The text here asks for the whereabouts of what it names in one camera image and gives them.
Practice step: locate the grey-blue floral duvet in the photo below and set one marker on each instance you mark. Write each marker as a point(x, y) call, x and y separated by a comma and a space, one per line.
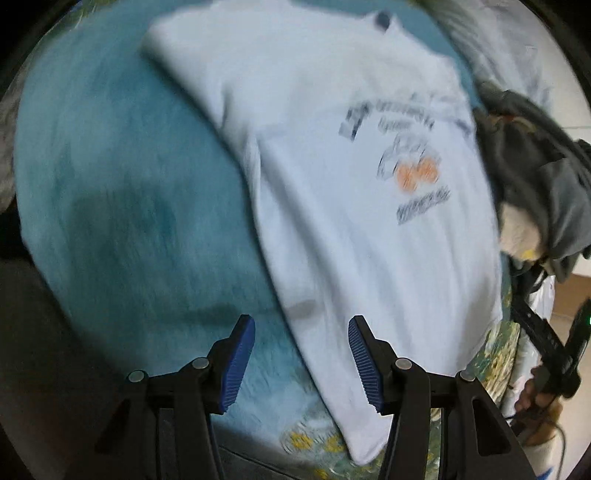
point(498, 40)

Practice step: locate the person's right hand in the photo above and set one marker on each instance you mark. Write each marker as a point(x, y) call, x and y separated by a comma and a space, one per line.
point(542, 411)

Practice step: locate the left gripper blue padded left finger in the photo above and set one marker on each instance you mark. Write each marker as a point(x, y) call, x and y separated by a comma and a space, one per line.
point(131, 445)

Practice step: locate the dark grey sweatshirt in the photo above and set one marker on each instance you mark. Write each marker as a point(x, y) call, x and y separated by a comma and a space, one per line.
point(537, 170)

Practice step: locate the beige fleece garment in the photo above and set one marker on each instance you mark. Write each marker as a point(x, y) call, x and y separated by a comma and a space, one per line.
point(520, 236)

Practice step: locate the light blue printed t-shirt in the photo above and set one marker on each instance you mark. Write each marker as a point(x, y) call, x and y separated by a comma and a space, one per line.
point(368, 191)

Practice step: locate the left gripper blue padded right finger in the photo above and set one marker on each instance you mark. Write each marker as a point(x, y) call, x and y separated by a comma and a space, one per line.
point(476, 441)

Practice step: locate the teal floral bed blanket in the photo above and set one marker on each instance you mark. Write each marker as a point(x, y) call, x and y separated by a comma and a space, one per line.
point(138, 218)

